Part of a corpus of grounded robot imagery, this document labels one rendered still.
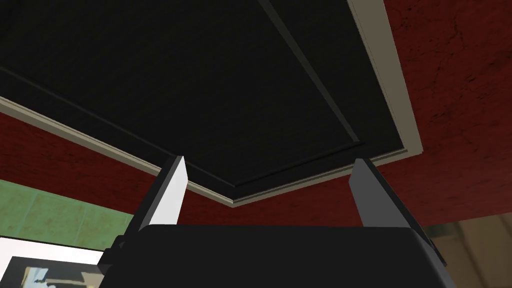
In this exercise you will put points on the black door leaf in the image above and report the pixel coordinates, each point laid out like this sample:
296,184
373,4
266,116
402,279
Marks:
208,92

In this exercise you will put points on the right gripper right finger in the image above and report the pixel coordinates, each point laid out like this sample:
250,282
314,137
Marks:
374,196

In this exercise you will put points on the white framed wall picture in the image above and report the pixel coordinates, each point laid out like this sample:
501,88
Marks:
44,264

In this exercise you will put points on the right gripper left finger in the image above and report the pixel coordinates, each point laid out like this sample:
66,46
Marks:
168,200

